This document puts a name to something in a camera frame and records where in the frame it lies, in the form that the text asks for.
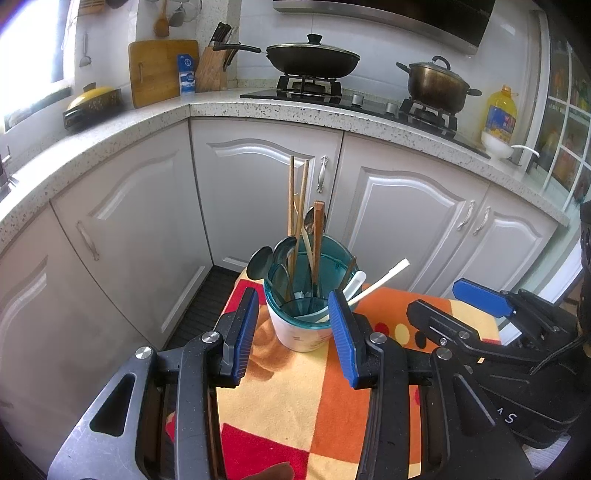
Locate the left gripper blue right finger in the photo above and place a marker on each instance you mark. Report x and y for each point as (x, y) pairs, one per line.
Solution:
(351, 333)

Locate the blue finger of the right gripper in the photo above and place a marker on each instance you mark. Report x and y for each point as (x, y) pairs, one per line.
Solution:
(489, 301)
(445, 330)

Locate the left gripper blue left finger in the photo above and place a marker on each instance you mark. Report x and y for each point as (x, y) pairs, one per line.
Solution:
(237, 330)

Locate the white ceramic spoon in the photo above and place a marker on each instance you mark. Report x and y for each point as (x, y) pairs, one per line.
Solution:
(355, 284)

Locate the brown wooden chopstick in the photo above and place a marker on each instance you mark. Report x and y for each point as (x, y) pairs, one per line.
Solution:
(290, 207)
(300, 216)

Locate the pale thin wooden chopstick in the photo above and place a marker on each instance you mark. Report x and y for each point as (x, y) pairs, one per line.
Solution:
(308, 248)

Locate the reddish brown chopstick pair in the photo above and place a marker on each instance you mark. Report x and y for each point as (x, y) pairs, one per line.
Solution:
(318, 222)

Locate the teal rimmed utensil holder cup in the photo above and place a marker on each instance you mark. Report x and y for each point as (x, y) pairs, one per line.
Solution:
(302, 323)

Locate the orange yellow red towel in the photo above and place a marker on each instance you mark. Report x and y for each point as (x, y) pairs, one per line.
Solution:
(298, 408)

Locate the small steel spoon on towel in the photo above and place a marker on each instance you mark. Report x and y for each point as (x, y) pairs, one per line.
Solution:
(309, 220)

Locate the glass pane cabinet door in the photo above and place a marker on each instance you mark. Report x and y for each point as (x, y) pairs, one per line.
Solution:
(557, 161)

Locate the white bowl with ladle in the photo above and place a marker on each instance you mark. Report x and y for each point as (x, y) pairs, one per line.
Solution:
(497, 149)

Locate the yellow cooking oil bottle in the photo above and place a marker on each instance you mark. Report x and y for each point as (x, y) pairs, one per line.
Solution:
(501, 115)

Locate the bronze stock pot with lid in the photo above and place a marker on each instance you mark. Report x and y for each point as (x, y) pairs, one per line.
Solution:
(436, 85)

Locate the black glass gas stove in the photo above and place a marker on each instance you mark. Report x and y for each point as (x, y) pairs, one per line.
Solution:
(328, 92)

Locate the wooden knife block with knives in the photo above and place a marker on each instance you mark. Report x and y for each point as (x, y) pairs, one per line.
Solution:
(211, 69)

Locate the yellow lidded black casserole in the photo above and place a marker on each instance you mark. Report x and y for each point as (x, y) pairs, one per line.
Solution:
(93, 105)

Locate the wooden cutting board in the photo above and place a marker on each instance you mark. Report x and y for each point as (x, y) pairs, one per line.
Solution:
(153, 69)

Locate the black lidded wok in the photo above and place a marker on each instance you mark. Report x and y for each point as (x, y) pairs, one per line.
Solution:
(312, 59)

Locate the blue white salt bag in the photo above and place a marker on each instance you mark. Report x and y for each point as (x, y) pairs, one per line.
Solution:
(186, 71)

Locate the hanging wooden spatula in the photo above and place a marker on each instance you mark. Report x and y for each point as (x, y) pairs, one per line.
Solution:
(161, 26)

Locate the hanging steel ladle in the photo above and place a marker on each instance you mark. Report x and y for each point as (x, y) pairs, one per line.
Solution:
(178, 15)

